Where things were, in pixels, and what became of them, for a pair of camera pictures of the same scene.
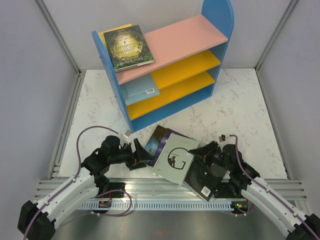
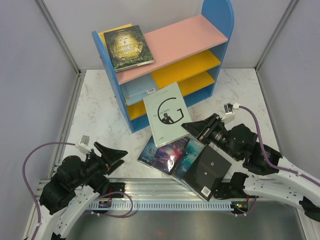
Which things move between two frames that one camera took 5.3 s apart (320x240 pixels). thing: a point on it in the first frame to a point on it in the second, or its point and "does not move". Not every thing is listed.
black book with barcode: (202, 179) does not move
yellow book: (102, 37) does not move
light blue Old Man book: (139, 89) does not move
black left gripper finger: (140, 154) to (110, 155)
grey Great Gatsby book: (175, 159) to (167, 112)
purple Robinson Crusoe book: (167, 135) to (167, 154)
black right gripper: (205, 152) to (203, 129)
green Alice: (127, 48) does not move
